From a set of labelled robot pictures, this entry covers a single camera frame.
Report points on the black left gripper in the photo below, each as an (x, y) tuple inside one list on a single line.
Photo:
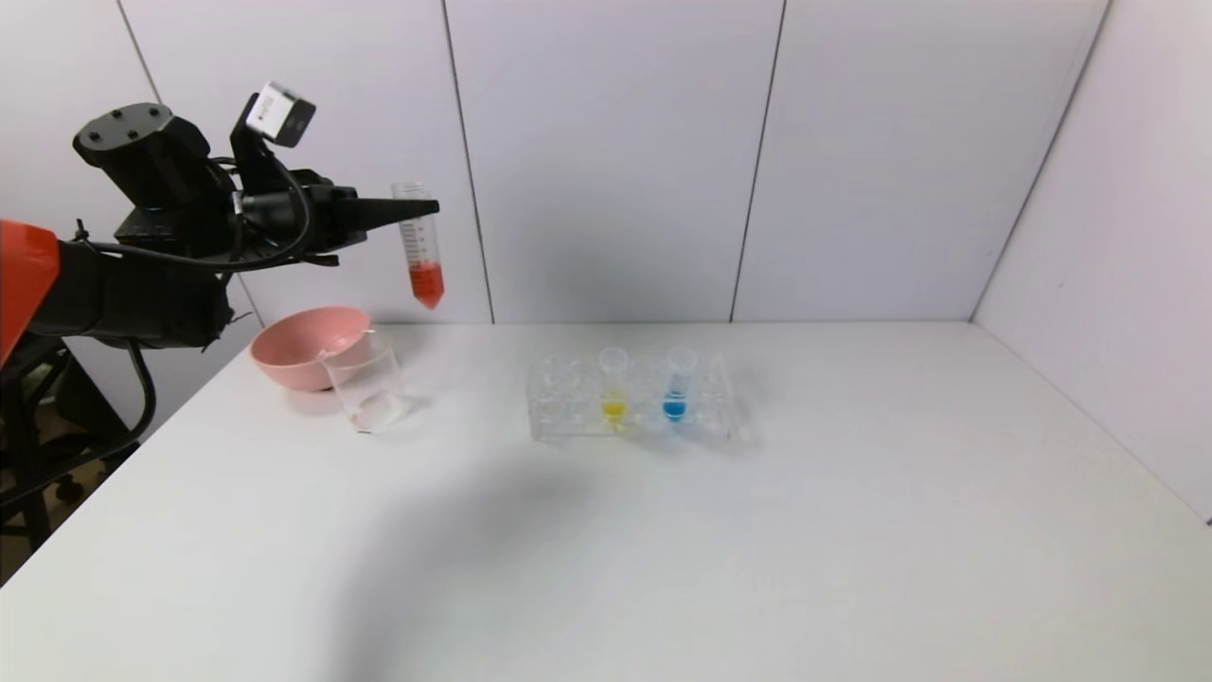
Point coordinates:
[(343, 216)]

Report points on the test tube with red pigment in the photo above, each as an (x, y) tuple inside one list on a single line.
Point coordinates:
[(426, 279)]

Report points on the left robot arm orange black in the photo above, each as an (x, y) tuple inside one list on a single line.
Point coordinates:
[(142, 284)]

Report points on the test tube with yellow pigment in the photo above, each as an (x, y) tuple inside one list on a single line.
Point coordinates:
[(614, 407)]

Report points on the test tube with blue pigment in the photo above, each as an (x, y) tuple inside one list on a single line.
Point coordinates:
[(673, 407)]

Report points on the clear acrylic test tube rack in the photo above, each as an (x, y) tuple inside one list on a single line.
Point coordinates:
[(705, 417)]

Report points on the pink bowl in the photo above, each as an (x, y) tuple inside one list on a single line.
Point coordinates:
[(294, 355)]

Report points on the clear glass beaker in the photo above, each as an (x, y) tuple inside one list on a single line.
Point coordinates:
[(374, 398)]

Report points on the black chair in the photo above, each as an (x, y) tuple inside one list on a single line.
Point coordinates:
[(76, 407)]

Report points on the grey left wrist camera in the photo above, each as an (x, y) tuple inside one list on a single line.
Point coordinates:
[(282, 114)]

